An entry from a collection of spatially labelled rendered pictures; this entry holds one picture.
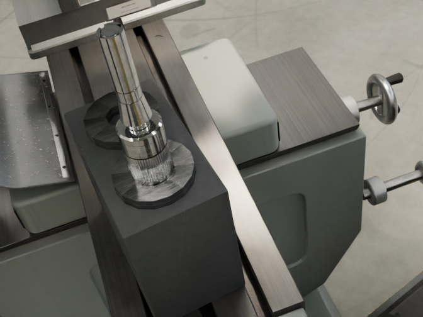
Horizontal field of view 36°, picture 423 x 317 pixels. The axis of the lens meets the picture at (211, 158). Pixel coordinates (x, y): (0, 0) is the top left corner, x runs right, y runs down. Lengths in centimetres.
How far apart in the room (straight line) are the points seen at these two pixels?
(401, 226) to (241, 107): 97
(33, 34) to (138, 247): 65
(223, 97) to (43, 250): 44
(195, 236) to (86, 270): 62
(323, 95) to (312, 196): 21
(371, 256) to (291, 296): 118
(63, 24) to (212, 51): 31
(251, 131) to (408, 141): 119
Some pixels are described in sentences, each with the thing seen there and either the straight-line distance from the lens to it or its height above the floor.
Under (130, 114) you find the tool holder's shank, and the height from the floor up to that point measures 123.
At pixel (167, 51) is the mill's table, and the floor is 94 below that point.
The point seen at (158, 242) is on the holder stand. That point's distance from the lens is 68.
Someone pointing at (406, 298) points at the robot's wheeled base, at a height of 59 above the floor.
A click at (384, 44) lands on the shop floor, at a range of 266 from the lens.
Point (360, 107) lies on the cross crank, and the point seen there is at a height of 65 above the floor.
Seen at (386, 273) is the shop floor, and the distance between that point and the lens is 194.
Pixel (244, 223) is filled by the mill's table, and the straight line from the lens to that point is 87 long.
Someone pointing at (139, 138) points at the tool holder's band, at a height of 121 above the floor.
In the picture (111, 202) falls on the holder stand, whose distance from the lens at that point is 69.
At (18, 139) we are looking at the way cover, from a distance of 118.
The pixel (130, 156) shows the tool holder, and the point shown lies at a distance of 65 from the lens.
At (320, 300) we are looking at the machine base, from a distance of 166.
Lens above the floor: 164
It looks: 47 degrees down
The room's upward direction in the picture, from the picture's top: 12 degrees counter-clockwise
